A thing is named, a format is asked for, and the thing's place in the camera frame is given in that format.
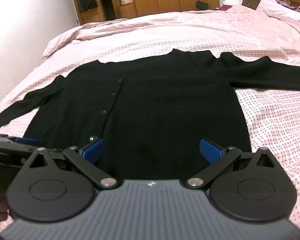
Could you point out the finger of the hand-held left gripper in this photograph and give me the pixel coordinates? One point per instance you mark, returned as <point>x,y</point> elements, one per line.
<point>27,141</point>

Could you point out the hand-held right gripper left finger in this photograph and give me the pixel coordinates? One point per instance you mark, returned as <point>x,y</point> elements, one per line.
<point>93,151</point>

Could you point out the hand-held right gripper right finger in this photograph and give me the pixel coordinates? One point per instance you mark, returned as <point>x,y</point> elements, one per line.
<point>210,151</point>

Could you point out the black button cardigan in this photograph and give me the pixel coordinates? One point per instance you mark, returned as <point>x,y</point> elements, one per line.
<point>152,105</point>

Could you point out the pink checked duvet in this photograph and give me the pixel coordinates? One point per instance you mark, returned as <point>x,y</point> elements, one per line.
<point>165,30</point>

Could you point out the small black bag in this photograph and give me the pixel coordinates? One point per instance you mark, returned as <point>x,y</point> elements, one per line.
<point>201,5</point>

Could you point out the white soft bundle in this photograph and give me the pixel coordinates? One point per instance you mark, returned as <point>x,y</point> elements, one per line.
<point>231,1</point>

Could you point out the pale pink pillow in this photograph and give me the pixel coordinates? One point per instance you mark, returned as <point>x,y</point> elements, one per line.
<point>277,8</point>

